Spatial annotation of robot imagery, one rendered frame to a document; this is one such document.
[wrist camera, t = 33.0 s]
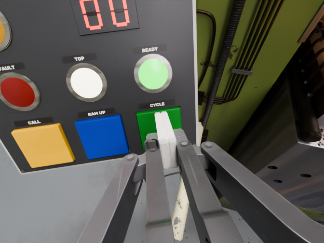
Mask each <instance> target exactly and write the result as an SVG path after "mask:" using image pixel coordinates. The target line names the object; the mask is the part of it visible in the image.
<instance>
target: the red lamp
mask: <svg viewBox="0 0 324 243"><path fill-rule="evenodd" d="M0 90H1V93H2V95H3V97H4V98H5V99H6V100H7V101H8V102H9V103H11V104H12V105H14V106H17V107H28V106H30V105H31V104H32V103H33V102H34V100H35V94H34V91H33V89H32V88H31V86H30V85H29V84H28V83H26V82H25V81H23V80H22V79H19V78H6V79H5V80H4V81H3V82H2V83H1V85H0Z"/></svg>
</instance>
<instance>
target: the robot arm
mask: <svg viewBox="0 0 324 243"><path fill-rule="evenodd" d="M155 121H156V127H157V133H151V134H148V135H147V136H146V141H145V142H144V145H145V150H146V152H145V153H144V154H142V155H140V156H138V155H136V154H133V153H132V154H128V155H126V156H125V157H124V158H123V160H122V161H121V163H120V165H119V167H118V169H117V170H116V172H115V174H114V176H113V178H112V179H111V181H110V183H109V185H108V186H107V188H106V190H105V192H104V194H103V195H102V197H101V199H100V201H99V203H98V204H97V206H96V208H95V210H94V212H93V213H92V215H91V217H90V219H89V221H88V222H87V224H86V226H85V228H84V230H83V231H82V233H81V235H80V237H79V238H78V240H77V242H76V243H123V242H124V239H125V236H126V233H127V230H128V227H129V224H130V221H131V218H132V215H133V212H134V209H135V205H136V202H137V199H138V196H139V193H140V190H141V187H142V183H143V179H144V178H146V205H147V224H146V225H145V243H175V237H174V231H173V225H172V219H171V213H170V207H169V201H168V195H167V189H166V182H165V176H164V170H166V169H170V168H177V167H178V166H179V170H180V175H181V176H182V179H183V183H184V187H185V190H186V194H187V197H188V201H189V205H190V208H191V212H192V215H193V219H194V222H195V226H196V230H197V233H198V236H199V240H200V243H244V241H243V239H242V237H241V236H240V234H239V232H238V230H237V228H236V226H235V224H234V222H233V220H232V218H231V216H230V214H229V212H228V211H224V209H223V208H222V206H221V203H220V201H219V199H218V197H217V195H216V193H215V191H214V189H213V187H212V185H211V183H210V181H211V182H212V183H213V184H214V185H215V187H216V188H217V189H218V190H219V191H220V192H221V194H222V195H223V196H224V197H225V198H226V199H227V201H228V202H229V203H230V204H231V205H232V206H233V208H234V209H235V210H236V211H237V212H238V213H239V215H240V216H241V217H242V218H243V219H244V220H245V222H246V223H247V224H248V225H249V226H250V228H251V229H252V230H253V231H254V232H255V233H256V234H257V236H258V237H259V238H260V239H261V240H262V241H263V243H324V226H323V225H321V224H320V223H318V222H316V221H314V220H312V219H311V218H309V217H308V216H307V215H305V214H304V213H303V212H302V211H300V210H299V209H298V208H296V207H295V206H294V205H293V204H291V203H290V202H289V201H288V200H287V199H285V198H284V197H283V196H282V195H280V194H279V193H278V192H276V191H275V190H274V189H273V188H271V187H270V186H269V185H267V184H266V183H265V182H264V181H262V180H261V179H260V178H259V177H257V176H256V175H255V174H253V173H252V172H251V171H250V170H248V169H247V168H246V167H244V166H243V165H242V164H241V163H239V162H238V161H237V160H236V159H234V158H233V157H232V156H230V155H229V154H228V153H227V152H225V151H224V150H223V149H222V148H221V147H219V146H218V145H217V144H215V143H214V142H210V141H206V142H203V143H202V144H201V146H194V145H192V144H191V143H190V142H189V141H188V139H187V137H186V135H185V133H184V130H182V129H174V130H173V129H172V126H171V123H170V120H169V117H168V114H167V112H166V111H163V112H161V113H159V112H157V113H155ZM163 169H164V170H163ZM209 180H210V181H209Z"/></svg>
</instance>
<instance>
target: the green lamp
mask: <svg viewBox="0 0 324 243"><path fill-rule="evenodd" d="M138 75H139V79H140V81H141V83H142V84H143V85H144V86H145V87H147V88H149V89H158V88H160V87H162V86H163V85H164V84H165V83H166V81H167V77H168V71H167V68H166V66H165V64H164V63H163V62H162V61H160V60H157V59H149V60H147V61H145V62H144V63H143V64H142V65H141V66H140V69H139V73H138Z"/></svg>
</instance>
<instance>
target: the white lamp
mask: <svg viewBox="0 0 324 243"><path fill-rule="evenodd" d="M71 85H72V88H73V89H74V91H75V92H76V93H77V94H79V95H80V96H82V97H86V98H93V97H96V96H97V95H99V94H100V92H101V90H102V81H101V78H100V77H99V75H98V74H97V73H96V72H94V71H93V70H91V69H88V68H80V69H77V70H76V71H75V72H74V73H73V74H72V76H71Z"/></svg>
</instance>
